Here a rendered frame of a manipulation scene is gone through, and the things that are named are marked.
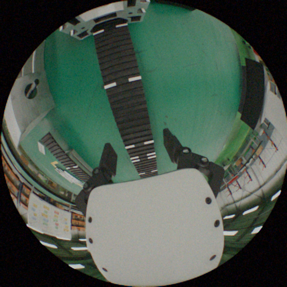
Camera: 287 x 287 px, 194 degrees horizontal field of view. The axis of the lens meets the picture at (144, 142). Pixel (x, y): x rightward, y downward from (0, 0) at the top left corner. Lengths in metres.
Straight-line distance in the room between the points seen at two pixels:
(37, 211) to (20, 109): 2.85
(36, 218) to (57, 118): 2.87
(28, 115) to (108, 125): 0.15
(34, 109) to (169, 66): 0.22
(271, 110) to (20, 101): 0.58
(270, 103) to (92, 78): 0.49
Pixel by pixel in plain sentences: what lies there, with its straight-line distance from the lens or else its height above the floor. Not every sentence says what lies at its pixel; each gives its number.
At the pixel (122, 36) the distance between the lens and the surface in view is 0.16.
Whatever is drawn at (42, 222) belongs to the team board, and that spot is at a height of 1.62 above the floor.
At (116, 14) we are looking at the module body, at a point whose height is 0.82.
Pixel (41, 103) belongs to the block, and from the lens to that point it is 0.19.
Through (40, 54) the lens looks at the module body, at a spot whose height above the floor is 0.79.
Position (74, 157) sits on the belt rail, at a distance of 0.25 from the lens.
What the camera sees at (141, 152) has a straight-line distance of 0.16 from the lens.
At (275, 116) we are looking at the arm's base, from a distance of 0.43.
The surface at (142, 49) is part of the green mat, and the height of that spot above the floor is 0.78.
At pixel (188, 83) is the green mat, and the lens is 0.17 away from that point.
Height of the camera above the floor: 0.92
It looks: 49 degrees down
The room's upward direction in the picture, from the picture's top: 167 degrees clockwise
